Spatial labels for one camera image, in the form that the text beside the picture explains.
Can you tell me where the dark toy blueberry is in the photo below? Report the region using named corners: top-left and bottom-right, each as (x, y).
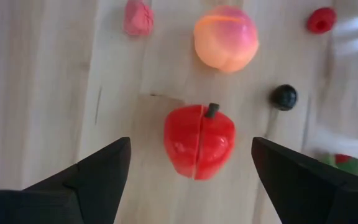
top-left (270, 83), bottom-right (298, 111)

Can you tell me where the pink textured toy produce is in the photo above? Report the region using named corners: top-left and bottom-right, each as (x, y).
top-left (122, 0), bottom-right (155, 37)

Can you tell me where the toy strawberry with green leaves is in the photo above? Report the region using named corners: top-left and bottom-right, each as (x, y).
top-left (318, 152), bottom-right (358, 179)

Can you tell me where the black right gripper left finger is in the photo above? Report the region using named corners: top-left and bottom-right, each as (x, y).
top-left (0, 136), bottom-right (132, 224)

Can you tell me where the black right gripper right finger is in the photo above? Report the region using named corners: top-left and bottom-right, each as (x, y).
top-left (250, 136), bottom-right (358, 224)

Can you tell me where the red toy apple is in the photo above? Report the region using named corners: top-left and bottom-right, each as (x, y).
top-left (163, 102), bottom-right (237, 181)

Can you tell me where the toy peach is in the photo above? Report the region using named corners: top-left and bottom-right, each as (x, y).
top-left (193, 5), bottom-right (260, 74)

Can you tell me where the red toy raspberry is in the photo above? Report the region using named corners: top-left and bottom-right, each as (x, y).
top-left (306, 6), bottom-right (337, 34)

